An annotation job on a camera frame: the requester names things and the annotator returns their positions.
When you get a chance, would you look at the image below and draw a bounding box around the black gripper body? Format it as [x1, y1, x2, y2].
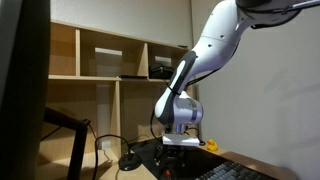
[154, 145, 191, 168]

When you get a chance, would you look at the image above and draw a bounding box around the dark grey keyboard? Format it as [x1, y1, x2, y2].
[194, 160, 278, 180]

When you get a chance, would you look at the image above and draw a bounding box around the black desk mat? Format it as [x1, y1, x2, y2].
[130, 138, 278, 180]

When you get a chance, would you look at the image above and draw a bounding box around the yellow rubber duck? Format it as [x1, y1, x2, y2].
[206, 139, 219, 153]

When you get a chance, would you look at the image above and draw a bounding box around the black round base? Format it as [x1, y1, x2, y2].
[118, 153, 143, 172]

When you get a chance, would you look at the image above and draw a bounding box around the wooden shelf unit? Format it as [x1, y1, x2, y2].
[36, 19, 202, 180]

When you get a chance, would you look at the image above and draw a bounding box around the black case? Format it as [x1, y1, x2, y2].
[148, 63, 176, 81]

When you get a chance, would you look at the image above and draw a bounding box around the flat black tablet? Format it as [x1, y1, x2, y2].
[119, 75, 149, 80]

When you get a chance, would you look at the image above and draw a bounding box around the black monitor stand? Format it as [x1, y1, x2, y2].
[43, 107, 92, 180]

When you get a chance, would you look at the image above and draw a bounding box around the black monitor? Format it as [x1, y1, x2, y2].
[0, 0, 52, 180]

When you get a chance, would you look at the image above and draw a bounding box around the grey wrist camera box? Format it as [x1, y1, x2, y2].
[162, 132, 201, 147]

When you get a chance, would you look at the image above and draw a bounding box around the thin black desk cable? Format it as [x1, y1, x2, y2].
[91, 133, 135, 180]

